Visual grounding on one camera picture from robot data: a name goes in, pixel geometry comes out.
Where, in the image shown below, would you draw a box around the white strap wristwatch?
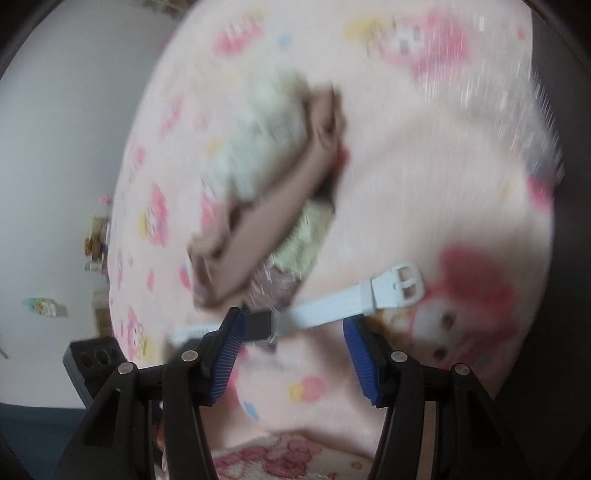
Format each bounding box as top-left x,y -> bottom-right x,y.
168,262 -> 426,347

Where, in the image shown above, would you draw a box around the white crocheted plush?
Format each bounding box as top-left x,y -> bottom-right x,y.
203,69 -> 311,204

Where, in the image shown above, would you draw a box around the yellow-green knitted item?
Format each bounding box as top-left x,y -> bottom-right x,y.
271,203 -> 336,278

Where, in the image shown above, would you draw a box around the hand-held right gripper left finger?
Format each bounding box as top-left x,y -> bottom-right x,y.
53,307 -> 247,480

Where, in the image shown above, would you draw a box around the mauve fuzzy cloth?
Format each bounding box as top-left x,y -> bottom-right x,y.
249,268 -> 302,311

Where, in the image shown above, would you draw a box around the cardboard box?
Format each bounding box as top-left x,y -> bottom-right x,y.
187,85 -> 347,310

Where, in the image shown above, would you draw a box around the pink patterned fluffy towel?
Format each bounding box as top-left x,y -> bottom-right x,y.
210,429 -> 384,480

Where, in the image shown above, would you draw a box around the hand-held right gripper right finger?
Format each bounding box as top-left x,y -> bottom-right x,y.
342,318 -> 536,480

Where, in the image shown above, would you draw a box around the small wall figurines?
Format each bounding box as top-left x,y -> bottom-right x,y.
83,215 -> 114,273

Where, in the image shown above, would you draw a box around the dark blue cloth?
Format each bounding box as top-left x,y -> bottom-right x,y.
0,401 -> 95,480

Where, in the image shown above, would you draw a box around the colourful wall sticker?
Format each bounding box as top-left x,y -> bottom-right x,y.
25,298 -> 68,319

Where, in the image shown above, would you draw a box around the pink printed blanket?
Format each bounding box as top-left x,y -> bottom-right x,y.
106,0 -> 566,462

